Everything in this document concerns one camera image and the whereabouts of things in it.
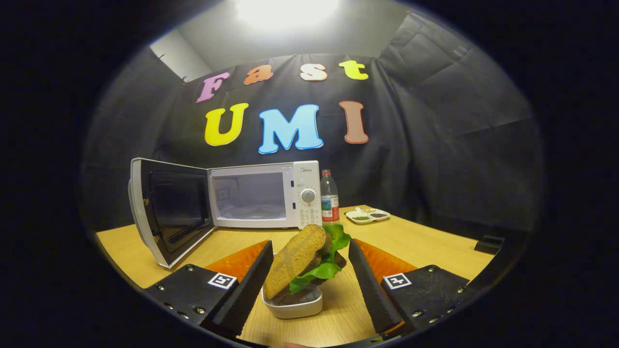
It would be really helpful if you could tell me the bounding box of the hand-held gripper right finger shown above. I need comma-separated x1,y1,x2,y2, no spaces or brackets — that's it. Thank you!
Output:
347,238,480,339

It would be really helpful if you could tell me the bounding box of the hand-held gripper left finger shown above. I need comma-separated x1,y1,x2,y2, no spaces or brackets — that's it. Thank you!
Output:
144,240,275,339

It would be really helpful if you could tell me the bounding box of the small white dish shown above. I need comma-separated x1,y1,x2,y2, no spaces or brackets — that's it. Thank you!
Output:
261,283,324,319

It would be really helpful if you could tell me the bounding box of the brown bread lettuce sandwich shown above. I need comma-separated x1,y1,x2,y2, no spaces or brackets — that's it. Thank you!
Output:
264,223,352,301

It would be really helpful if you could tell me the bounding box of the white microwave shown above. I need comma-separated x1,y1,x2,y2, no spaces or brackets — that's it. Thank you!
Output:
127,157,323,269

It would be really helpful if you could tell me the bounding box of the white divided bean dish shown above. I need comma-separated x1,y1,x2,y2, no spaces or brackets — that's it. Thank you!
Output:
345,207,391,225

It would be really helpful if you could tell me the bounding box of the red label water bottle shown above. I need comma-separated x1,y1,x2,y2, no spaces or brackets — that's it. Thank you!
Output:
320,169,340,226

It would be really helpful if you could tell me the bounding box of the black block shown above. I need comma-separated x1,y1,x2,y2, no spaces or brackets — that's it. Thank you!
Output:
474,235,506,255

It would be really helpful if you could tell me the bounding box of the black backdrop cloth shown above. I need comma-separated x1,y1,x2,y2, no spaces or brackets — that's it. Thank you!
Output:
82,12,545,242

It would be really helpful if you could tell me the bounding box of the large ceiling light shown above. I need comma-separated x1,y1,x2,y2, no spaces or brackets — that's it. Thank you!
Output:
236,0,339,29

